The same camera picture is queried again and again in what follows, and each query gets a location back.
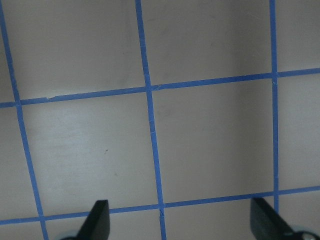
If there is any blue tape strip upper horizontal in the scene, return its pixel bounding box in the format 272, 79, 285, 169
0, 67, 320, 109

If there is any blue tape strip left vertical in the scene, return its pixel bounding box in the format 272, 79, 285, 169
0, 6, 49, 240

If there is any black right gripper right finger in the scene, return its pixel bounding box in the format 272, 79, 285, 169
249, 197, 295, 240

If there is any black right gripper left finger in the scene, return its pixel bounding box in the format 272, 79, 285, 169
75, 200, 110, 240

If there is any blue tape strip right vertical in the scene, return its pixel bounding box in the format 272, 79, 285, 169
269, 0, 279, 213

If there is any blue tape strip middle vertical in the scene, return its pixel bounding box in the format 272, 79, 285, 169
135, 0, 167, 240

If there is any blue tape strip vertical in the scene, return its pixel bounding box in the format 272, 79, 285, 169
269, 0, 279, 213
0, 6, 49, 240
135, 0, 167, 240

